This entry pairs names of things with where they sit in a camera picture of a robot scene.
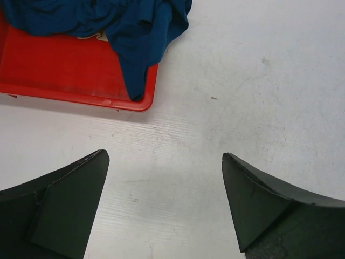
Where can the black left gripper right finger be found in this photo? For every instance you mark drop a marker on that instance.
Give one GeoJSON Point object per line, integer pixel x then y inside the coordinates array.
{"type": "Point", "coordinates": [275, 219]}

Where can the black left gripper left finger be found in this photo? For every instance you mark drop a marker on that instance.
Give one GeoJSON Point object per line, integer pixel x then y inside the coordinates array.
{"type": "Point", "coordinates": [52, 216]}

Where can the blue t-shirt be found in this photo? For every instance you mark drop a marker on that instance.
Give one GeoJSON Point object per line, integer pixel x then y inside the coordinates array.
{"type": "Point", "coordinates": [138, 31]}

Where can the red plastic bin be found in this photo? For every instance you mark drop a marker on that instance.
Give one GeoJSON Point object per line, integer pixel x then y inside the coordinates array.
{"type": "Point", "coordinates": [64, 68]}

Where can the beige t-shirt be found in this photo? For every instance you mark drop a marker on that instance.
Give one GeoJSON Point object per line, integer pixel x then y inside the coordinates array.
{"type": "Point", "coordinates": [101, 35]}

